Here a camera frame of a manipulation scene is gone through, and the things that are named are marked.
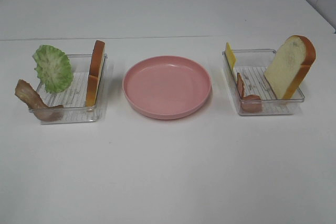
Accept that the bread slice from tray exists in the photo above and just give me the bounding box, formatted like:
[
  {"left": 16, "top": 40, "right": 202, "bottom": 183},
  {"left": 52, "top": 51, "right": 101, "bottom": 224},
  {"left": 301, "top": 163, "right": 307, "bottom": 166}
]
[{"left": 85, "top": 40, "right": 105, "bottom": 106}]

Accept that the red bacon strip tray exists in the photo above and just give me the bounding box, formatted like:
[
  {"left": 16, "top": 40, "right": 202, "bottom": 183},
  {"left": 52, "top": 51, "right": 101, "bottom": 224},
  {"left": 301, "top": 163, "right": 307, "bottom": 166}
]
[{"left": 237, "top": 73, "right": 262, "bottom": 113}]

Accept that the green lettuce leaf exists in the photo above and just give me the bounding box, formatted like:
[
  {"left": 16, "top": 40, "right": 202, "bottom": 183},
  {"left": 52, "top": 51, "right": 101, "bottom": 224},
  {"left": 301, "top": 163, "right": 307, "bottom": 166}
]
[{"left": 33, "top": 45, "right": 73, "bottom": 93}]

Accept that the brown bacon strip tray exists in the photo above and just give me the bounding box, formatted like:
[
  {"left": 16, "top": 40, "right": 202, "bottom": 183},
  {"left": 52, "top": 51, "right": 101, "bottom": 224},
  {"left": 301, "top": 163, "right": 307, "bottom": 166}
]
[{"left": 15, "top": 79, "right": 63, "bottom": 122}]

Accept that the pink round plate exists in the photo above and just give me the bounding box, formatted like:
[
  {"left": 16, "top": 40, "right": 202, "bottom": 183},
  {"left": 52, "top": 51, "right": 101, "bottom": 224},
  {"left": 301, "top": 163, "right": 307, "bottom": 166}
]
[{"left": 123, "top": 56, "right": 212, "bottom": 120}]

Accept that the yellow cheese slice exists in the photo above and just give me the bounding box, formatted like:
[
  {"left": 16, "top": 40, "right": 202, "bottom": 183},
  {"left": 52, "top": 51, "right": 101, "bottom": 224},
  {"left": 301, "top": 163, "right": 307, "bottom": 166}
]
[{"left": 224, "top": 42, "right": 236, "bottom": 74}]

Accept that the right clear plastic tray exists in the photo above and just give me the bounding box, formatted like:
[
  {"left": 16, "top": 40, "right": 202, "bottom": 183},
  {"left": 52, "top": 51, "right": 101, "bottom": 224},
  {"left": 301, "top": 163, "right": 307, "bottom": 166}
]
[{"left": 222, "top": 49, "right": 305, "bottom": 116}]

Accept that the clear plastic tray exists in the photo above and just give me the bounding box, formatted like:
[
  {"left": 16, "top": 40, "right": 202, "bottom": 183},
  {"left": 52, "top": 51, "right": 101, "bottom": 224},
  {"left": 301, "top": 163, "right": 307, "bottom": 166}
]
[
  {"left": 29, "top": 54, "right": 110, "bottom": 124},
  {"left": 222, "top": 49, "right": 305, "bottom": 116}
]

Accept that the left clear plastic tray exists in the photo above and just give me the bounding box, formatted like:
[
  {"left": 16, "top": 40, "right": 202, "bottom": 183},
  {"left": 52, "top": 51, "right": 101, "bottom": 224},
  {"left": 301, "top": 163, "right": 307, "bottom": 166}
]
[{"left": 29, "top": 54, "right": 110, "bottom": 124}]

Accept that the bread slice in right tray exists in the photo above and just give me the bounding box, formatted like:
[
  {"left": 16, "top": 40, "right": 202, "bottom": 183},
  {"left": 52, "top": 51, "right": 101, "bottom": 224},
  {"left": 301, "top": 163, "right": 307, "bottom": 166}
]
[{"left": 264, "top": 35, "right": 316, "bottom": 100}]

